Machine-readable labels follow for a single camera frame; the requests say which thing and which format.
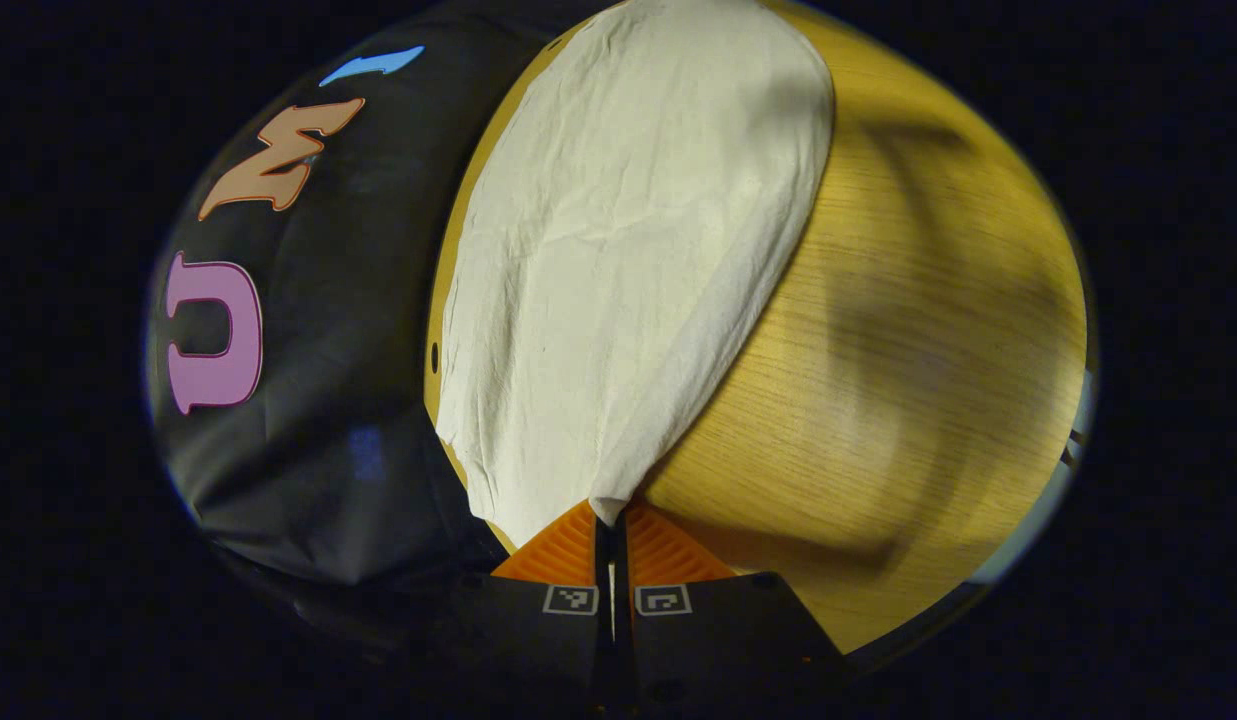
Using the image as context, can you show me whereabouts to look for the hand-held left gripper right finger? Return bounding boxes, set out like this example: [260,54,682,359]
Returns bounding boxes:
[619,502,849,717]

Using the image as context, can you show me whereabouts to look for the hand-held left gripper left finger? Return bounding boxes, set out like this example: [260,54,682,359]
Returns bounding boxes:
[446,500,619,717]

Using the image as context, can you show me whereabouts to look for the cream white jeans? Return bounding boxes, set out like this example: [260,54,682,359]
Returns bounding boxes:
[435,0,837,549]

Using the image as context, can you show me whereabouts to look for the black backdrop cloth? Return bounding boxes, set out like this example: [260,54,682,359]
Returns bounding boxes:
[146,0,619,601]

